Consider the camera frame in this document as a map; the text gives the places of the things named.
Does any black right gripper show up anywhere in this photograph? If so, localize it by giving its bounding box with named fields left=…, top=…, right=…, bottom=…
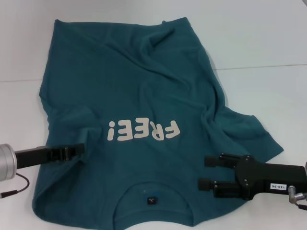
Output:
left=197, top=152, right=307, bottom=201

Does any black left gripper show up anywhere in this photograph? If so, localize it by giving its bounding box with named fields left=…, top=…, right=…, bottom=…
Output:
left=13, top=143, right=86, bottom=169

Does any teal t-shirt with FREE print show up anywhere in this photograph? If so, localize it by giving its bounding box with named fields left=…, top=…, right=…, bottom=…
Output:
left=30, top=16, right=285, bottom=230

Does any left arm cable with plug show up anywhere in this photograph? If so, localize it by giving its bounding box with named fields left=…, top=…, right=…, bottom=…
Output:
left=0, top=173, right=31, bottom=199

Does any arm cable with plug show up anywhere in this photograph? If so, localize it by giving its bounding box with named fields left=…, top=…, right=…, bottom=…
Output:
left=287, top=185, right=307, bottom=209
left=0, top=173, right=31, bottom=199

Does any right arm cable with plug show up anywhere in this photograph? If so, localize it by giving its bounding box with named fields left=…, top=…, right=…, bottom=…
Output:
left=287, top=185, right=307, bottom=209

